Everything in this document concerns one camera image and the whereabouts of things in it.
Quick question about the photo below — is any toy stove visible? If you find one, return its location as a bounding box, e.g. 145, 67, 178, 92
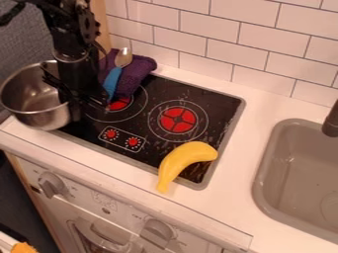
55, 73, 247, 192

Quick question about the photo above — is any yellow toy banana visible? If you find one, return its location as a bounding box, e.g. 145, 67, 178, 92
155, 140, 219, 195

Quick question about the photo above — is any silver pot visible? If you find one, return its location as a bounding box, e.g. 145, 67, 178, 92
0, 60, 74, 131

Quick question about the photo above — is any purple cloth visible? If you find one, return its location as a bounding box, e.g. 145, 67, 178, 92
97, 47, 159, 102

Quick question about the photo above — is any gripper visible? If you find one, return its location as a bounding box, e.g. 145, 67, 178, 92
41, 52, 112, 123

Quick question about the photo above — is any yellow toy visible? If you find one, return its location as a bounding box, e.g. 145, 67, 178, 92
9, 241, 41, 253

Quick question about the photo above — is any tap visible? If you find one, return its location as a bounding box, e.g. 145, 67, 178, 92
320, 98, 338, 138

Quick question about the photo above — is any toy sink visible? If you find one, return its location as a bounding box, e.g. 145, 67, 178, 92
250, 118, 338, 245

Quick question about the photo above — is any silver spoon with blue handle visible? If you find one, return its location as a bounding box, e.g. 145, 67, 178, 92
101, 46, 133, 101

